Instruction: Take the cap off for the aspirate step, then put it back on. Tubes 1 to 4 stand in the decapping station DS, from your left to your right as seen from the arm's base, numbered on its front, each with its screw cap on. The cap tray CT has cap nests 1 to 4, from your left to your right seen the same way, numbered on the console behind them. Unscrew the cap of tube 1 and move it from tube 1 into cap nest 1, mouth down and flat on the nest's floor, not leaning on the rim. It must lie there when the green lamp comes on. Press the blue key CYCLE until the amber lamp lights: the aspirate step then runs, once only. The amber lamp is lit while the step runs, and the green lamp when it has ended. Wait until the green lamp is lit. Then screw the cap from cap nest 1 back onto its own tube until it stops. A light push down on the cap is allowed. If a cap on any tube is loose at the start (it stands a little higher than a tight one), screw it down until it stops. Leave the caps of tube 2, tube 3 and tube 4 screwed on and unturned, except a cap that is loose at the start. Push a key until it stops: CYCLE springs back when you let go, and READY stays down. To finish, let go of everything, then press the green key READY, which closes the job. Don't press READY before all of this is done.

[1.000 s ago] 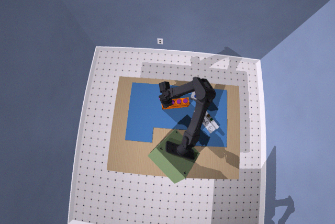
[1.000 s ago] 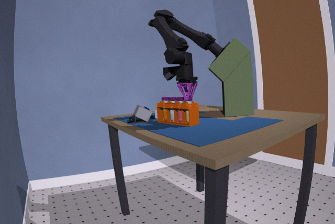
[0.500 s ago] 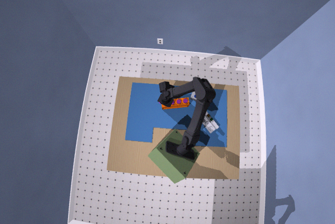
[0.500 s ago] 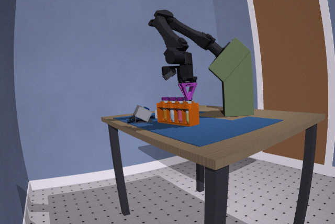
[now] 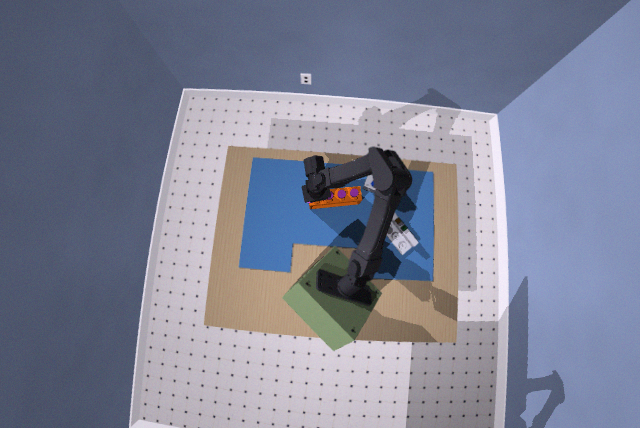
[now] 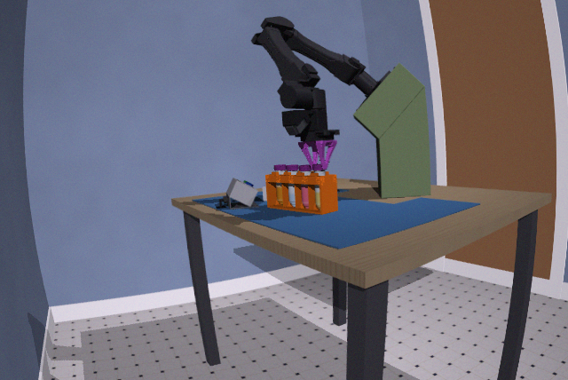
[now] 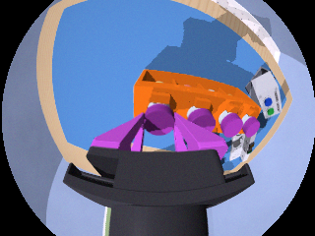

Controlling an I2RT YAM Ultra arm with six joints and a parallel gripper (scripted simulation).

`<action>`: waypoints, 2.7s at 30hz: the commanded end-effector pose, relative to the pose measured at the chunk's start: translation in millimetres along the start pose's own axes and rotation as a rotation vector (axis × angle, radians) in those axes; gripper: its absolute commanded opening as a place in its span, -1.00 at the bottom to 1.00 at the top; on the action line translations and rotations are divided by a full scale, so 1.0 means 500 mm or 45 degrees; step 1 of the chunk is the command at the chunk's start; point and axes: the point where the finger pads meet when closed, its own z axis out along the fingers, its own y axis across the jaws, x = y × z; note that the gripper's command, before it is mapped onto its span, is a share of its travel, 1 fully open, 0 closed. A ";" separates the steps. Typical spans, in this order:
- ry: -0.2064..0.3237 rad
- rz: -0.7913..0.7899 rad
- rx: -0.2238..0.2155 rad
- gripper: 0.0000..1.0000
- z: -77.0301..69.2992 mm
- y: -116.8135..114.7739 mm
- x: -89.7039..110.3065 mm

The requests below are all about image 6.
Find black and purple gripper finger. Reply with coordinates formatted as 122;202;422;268
316;140;337;170
298;141;318;168

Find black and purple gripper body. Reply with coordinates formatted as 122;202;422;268
295;129;340;142

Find white control panel with green and blue buttons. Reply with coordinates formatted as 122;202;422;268
216;178;259;210

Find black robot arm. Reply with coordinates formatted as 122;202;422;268
251;16;390;136

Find blue flat mat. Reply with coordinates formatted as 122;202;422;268
192;191;480;249

